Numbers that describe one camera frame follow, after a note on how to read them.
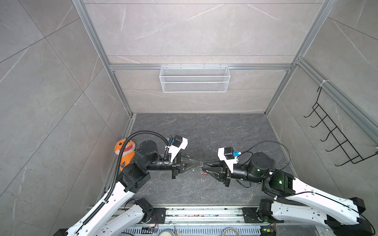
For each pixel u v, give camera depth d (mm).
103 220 395
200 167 518
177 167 475
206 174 524
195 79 1009
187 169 527
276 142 1109
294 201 453
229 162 457
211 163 542
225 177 464
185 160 503
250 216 733
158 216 734
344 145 639
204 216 746
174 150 483
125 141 429
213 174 518
